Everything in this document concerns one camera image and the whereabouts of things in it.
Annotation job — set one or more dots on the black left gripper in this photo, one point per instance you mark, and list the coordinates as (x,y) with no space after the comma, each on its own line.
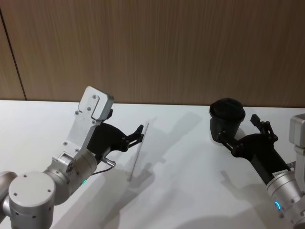
(107,138)

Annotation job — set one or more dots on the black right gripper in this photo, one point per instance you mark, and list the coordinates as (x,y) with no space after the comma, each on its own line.
(262,150)

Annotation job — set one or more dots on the black cup with lid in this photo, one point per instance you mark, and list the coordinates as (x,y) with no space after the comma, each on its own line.
(225,119)

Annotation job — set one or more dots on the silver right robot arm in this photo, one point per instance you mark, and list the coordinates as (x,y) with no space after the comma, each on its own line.
(286,188)

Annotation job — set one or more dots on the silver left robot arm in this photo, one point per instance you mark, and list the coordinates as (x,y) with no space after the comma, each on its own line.
(31,190)

